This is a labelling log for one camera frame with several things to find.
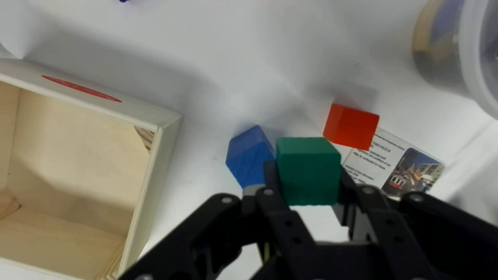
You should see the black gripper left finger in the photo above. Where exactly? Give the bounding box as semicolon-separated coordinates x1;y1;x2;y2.
118;159;333;280

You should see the blue rectangular block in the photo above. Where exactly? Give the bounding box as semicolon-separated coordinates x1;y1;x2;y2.
224;124;277;190

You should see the red cube block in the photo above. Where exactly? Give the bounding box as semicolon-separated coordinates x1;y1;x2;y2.
322;101;381;152

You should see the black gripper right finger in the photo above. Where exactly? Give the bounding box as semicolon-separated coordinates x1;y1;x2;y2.
331;171;498;280

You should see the printed picture card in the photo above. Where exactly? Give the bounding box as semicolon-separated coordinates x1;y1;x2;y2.
341;127;446;199

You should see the light wooden box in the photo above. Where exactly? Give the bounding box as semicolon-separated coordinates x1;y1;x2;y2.
0;56;183;280

